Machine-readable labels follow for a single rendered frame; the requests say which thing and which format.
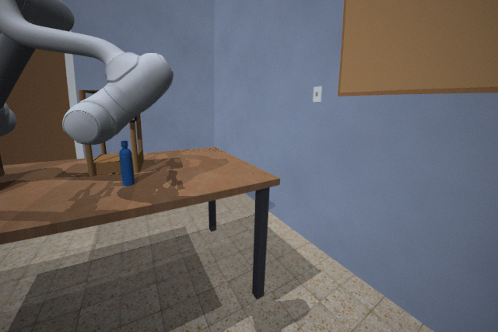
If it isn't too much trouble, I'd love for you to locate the blue bottle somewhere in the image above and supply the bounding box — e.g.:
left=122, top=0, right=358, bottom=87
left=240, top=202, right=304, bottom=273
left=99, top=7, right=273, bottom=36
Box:
left=119, top=141, right=135, bottom=186

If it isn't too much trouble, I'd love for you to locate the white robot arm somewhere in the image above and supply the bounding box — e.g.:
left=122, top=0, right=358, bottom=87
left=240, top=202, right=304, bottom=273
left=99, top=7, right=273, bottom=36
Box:
left=0, top=0, right=174, bottom=145

